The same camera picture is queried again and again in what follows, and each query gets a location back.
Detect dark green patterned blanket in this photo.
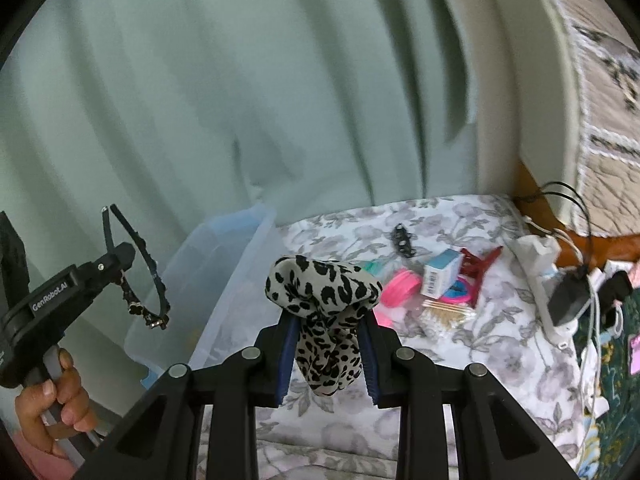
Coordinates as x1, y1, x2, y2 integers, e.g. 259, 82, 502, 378
575, 295, 640, 480

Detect black beaded headband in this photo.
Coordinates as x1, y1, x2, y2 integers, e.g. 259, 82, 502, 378
101, 204, 173, 331

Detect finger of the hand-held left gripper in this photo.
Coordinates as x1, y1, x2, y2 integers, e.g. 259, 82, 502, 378
92, 241, 136, 284

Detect pink hair band bundle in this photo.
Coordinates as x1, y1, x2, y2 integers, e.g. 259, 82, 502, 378
375, 267, 425, 326

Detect red claw hair clip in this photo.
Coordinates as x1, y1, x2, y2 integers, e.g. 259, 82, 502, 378
457, 246, 503, 309

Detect person's left hand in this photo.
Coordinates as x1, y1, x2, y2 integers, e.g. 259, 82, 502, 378
15, 349, 98, 458

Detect cream padded headboard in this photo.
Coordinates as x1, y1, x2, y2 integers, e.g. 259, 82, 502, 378
430, 0, 588, 236

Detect pink round pocket mirror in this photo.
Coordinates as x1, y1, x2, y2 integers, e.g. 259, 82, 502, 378
442, 280, 477, 307

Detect grey floral blanket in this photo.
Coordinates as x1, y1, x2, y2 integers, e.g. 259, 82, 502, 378
195, 192, 596, 480

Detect pale green curtain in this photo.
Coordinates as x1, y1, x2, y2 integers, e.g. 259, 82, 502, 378
0, 0, 481, 431

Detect black charger cables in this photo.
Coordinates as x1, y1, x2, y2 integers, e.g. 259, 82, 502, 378
515, 181, 596, 273

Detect beige quilted bed cover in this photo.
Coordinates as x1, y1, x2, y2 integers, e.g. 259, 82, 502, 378
530, 0, 640, 238

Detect white power strip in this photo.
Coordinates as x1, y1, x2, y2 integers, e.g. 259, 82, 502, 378
505, 232, 581, 351

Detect clear plastic container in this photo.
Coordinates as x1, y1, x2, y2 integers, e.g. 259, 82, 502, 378
124, 203, 278, 391

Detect black charger adapter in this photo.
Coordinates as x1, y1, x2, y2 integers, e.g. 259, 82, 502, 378
547, 267, 593, 326

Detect leopard print scrunchie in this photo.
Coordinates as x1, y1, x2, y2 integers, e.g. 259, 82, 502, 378
264, 255, 383, 397

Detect bag of cotton swabs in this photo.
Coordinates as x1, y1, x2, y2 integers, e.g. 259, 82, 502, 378
417, 300, 478, 336

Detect small black hair clip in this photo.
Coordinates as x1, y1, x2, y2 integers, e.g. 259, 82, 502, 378
392, 223, 416, 259

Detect small blue white box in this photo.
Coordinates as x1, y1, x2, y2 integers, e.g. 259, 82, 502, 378
421, 250, 465, 300

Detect brown wooden bed frame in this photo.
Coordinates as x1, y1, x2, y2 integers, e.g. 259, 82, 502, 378
515, 160, 640, 268

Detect white charger plug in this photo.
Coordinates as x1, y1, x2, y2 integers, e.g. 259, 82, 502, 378
515, 234, 561, 276

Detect white cable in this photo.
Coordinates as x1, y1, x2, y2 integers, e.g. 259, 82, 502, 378
577, 280, 626, 416

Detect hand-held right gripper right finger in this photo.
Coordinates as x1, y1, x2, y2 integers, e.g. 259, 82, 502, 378
357, 312, 571, 480

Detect teal hair clip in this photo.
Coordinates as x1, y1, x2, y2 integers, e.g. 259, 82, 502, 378
360, 259, 396, 277

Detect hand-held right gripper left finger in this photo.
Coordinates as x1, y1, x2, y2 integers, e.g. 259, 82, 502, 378
75, 312, 301, 480

